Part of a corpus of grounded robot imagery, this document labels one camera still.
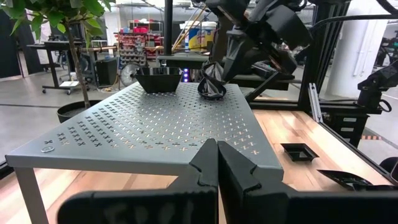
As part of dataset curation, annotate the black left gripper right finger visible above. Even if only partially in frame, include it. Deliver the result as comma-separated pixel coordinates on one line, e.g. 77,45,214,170
218,141,398,224

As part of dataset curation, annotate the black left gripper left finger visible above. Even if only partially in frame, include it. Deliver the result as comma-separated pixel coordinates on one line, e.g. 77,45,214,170
57,139,218,224

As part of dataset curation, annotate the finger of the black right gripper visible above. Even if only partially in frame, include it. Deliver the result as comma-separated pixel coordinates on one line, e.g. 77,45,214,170
223,39,259,82
211,14,233,65

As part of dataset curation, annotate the small black square plate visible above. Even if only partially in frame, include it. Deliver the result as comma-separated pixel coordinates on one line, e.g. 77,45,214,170
280,142,320,162

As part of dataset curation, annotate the black wavy square bowl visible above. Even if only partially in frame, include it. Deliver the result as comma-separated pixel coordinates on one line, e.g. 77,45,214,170
134,67,183,94

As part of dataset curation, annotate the blue yellow white container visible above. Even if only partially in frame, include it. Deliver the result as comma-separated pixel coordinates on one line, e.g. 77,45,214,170
185,21,218,52

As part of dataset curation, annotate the grey metal cart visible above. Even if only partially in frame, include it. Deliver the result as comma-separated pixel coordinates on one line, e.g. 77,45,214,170
156,52,212,70

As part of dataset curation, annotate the black cart pole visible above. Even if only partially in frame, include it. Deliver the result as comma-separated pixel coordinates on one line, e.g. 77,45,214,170
163,0,174,56

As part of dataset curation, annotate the short silver aluminium bar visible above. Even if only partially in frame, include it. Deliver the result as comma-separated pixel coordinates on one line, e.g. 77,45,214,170
308,82,323,124

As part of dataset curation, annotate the grey perforated metal shelf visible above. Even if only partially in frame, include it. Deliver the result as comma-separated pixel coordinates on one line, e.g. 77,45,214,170
5,81,284,224

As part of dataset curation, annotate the red parts bin rack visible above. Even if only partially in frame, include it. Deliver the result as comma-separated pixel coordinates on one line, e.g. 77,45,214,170
114,26,164,66

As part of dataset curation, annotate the white floor fan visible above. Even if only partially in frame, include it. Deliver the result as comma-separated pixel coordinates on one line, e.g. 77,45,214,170
119,63,141,87

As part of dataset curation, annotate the black box with white labels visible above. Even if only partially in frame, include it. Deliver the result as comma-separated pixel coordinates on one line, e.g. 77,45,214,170
322,110,371,147

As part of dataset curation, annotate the black articulated device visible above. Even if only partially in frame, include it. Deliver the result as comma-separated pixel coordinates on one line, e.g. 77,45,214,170
356,60,398,114

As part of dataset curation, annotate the black plant pot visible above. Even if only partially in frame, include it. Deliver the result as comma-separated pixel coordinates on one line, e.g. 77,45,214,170
56,99,104,124

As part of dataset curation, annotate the black box cabinet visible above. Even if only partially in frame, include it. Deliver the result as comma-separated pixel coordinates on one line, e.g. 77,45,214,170
94,57,119,87

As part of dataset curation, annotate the black rolling desk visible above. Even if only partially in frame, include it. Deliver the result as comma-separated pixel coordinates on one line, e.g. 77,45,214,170
26,40,94,95

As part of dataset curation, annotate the green leafy artificial plant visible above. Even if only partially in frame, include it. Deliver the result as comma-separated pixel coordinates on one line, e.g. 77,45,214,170
0,0,116,110

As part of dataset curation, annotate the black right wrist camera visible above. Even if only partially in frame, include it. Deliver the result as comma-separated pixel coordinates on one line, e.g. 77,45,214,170
203,0,249,24

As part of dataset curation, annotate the yellow cable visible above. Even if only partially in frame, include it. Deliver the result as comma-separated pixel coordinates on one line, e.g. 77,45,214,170
172,4,208,52

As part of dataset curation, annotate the black aluminium rig frame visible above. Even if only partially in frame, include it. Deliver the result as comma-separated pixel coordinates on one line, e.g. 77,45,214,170
244,0,398,187

